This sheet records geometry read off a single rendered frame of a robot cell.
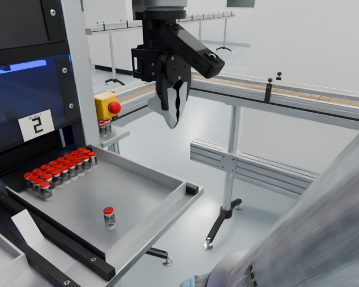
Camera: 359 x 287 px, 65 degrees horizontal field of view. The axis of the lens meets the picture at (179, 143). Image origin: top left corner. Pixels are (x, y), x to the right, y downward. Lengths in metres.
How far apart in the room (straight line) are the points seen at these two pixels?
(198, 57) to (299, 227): 0.34
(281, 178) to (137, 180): 0.92
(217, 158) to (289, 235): 1.43
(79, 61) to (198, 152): 1.00
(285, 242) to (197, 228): 1.70
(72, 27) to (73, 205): 0.46
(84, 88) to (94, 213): 0.38
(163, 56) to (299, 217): 0.37
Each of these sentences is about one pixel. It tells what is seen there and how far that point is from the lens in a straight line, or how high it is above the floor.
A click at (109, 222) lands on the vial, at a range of 0.61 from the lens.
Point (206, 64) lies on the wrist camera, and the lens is 0.46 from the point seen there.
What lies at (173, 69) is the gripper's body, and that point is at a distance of 0.50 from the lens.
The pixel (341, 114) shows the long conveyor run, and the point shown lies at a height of 0.90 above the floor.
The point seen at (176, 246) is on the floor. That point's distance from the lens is 1.78.
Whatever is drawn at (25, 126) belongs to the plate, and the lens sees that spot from 0.80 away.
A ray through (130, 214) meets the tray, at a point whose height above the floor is 0.88.
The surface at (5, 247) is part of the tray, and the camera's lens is 0.66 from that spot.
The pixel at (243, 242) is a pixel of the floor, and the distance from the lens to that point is 1.84.
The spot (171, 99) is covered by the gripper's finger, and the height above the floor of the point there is 1.15.
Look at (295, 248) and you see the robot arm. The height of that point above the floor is 1.19.
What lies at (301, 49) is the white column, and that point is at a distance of 1.91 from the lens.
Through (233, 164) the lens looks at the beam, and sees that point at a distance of 1.58.
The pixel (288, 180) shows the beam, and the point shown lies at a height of 0.50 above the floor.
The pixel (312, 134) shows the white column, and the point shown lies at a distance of 2.02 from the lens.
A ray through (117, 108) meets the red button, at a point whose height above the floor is 1.00.
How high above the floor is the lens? 1.31
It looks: 27 degrees down
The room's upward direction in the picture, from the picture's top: straight up
